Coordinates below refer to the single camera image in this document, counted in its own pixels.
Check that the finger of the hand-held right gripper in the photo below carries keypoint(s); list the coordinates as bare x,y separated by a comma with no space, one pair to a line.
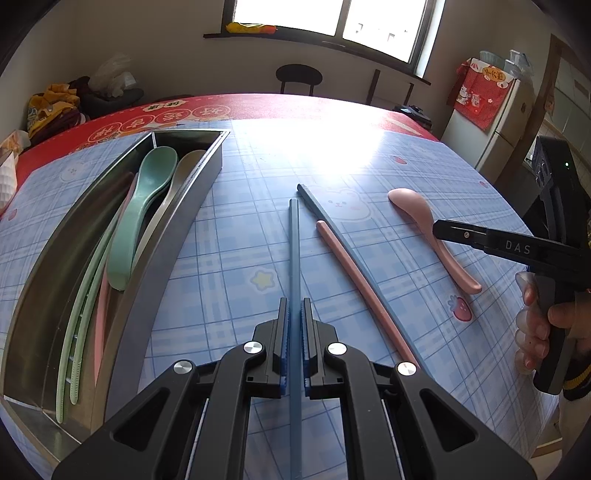
461,235

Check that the pink chopstick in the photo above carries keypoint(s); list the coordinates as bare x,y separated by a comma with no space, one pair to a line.
102,318
351,272

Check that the small black object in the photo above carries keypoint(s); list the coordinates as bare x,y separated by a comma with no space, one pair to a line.
413,115

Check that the red printed cloth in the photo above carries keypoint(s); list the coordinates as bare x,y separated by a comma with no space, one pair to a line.
482,92

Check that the dark bag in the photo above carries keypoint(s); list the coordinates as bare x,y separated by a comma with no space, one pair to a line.
111,101

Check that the green chopstick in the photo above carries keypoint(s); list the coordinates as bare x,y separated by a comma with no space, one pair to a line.
61,401
76,364

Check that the clear plastic containers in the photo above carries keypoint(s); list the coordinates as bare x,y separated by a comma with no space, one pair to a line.
503,62

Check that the white refrigerator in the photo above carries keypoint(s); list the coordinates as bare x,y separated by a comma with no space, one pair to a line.
512,134

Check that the green spoon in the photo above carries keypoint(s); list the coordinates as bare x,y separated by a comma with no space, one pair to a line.
157,170

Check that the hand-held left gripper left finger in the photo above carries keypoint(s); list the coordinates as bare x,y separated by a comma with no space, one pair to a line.
282,387

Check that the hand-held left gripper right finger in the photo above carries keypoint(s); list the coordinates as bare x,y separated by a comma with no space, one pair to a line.
308,385

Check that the black round chair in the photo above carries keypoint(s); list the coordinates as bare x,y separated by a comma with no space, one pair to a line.
298,74

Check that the person's right hand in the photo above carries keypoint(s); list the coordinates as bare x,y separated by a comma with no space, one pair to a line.
535,332

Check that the window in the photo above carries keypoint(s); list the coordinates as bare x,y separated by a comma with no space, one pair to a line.
286,14

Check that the blue chopstick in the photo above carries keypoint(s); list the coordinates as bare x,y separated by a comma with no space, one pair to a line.
294,258
323,214

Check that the yellow toy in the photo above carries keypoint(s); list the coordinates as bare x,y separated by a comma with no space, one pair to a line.
249,28

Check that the person's right forearm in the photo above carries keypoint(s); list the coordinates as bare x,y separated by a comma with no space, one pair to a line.
577,385

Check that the dark windowsill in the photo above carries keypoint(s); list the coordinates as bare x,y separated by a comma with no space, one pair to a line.
314,40

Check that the clear plastic bag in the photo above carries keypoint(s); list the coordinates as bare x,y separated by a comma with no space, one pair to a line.
113,74

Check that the blue plaid tablecloth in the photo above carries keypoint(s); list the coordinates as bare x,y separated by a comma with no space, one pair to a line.
221,258

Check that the metal utensil tray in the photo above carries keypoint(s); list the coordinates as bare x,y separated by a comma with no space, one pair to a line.
138,300

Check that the pink spoon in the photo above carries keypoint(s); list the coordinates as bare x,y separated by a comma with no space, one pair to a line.
411,203

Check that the yellow and red bag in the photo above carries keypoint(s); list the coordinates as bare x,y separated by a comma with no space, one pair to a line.
53,110

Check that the beige spoon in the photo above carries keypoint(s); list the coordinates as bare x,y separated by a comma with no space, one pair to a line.
184,170

